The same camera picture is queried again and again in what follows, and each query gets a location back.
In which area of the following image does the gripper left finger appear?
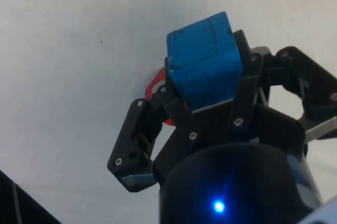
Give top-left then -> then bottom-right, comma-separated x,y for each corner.
107,57 -> 205,192

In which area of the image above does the red block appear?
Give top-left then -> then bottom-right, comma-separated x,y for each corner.
145,67 -> 189,128

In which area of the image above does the blue cube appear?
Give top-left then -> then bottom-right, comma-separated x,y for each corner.
166,11 -> 243,111

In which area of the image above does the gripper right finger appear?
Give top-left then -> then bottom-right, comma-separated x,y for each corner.
228,29 -> 337,133

